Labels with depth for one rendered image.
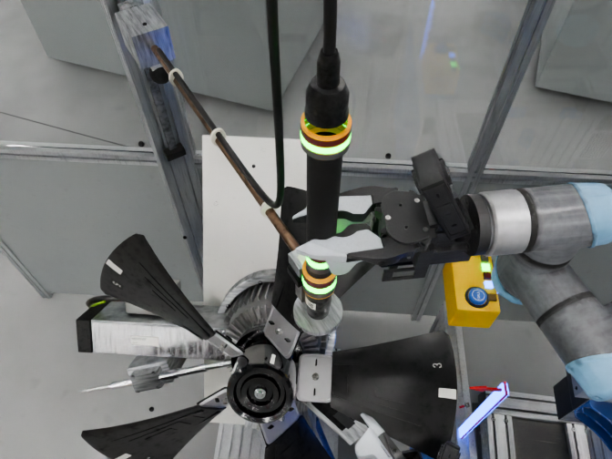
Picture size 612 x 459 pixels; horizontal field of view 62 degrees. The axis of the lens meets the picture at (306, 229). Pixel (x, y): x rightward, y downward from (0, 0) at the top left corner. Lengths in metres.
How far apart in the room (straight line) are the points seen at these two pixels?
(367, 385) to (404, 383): 0.07
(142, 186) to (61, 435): 1.12
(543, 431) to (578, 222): 1.56
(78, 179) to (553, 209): 1.49
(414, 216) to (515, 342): 1.93
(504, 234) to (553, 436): 1.60
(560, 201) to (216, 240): 0.74
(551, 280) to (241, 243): 0.66
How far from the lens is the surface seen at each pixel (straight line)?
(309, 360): 0.99
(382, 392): 0.98
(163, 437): 1.10
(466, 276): 1.26
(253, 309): 1.04
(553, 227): 0.62
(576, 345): 0.67
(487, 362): 2.39
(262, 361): 0.91
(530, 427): 2.12
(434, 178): 0.50
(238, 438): 2.10
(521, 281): 0.70
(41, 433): 2.41
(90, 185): 1.81
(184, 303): 0.90
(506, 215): 0.59
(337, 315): 0.72
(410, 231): 0.55
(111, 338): 1.16
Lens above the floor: 2.11
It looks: 55 degrees down
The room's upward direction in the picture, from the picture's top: straight up
